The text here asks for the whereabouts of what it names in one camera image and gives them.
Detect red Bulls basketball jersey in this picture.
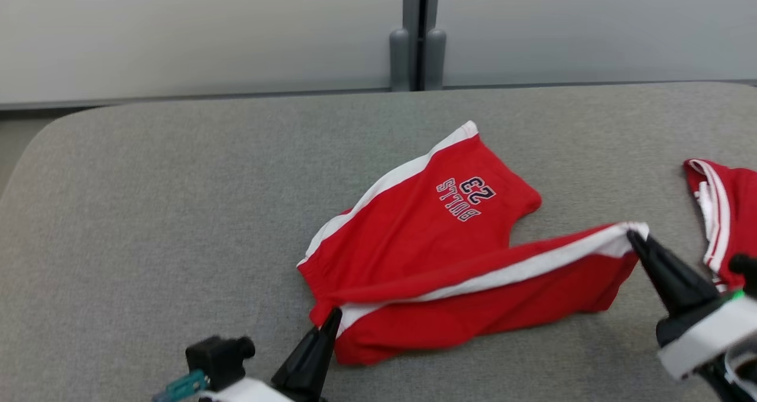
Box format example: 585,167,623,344
683,158,757,291

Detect grey window frame post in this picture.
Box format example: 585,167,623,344
403,0,441,90

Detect teal cable connector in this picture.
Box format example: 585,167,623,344
152,371,209,402

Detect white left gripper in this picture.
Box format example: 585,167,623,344
198,307,344,402

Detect grey rounded post cap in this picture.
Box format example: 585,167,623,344
425,28,447,91
389,28,410,92

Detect red Bulls basketball shorts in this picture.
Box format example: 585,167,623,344
296,120,651,368

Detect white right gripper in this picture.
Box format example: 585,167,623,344
626,230,757,383

